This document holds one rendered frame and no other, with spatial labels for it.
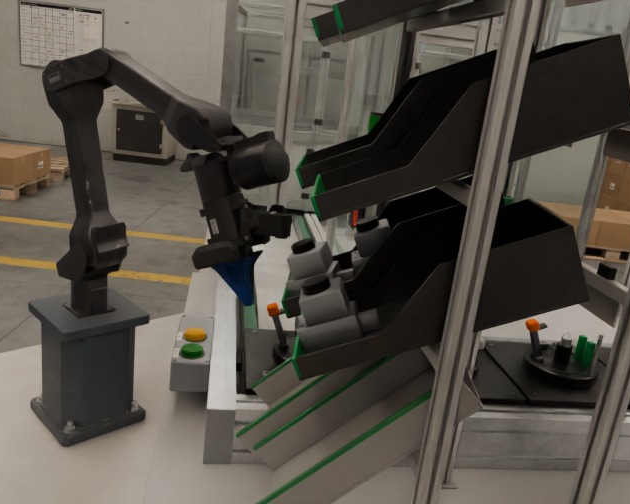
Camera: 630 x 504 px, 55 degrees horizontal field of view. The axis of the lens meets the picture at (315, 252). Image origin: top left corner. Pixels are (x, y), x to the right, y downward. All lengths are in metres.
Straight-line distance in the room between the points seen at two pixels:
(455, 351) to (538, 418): 0.58
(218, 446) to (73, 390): 0.25
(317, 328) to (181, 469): 0.47
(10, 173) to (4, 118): 3.93
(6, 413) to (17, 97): 9.05
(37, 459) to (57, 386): 0.11
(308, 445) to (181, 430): 0.37
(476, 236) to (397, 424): 0.21
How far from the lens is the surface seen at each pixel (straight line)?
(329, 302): 0.61
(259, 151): 0.77
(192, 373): 1.11
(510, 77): 0.51
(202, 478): 1.00
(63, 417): 1.09
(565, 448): 1.18
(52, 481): 1.02
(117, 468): 1.03
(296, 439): 0.78
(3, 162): 6.35
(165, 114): 0.86
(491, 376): 1.20
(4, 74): 10.16
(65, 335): 0.98
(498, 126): 0.51
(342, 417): 0.76
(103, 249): 0.98
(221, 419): 0.98
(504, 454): 1.13
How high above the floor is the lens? 1.47
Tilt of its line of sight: 16 degrees down
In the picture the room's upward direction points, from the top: 7 degrees clockwise
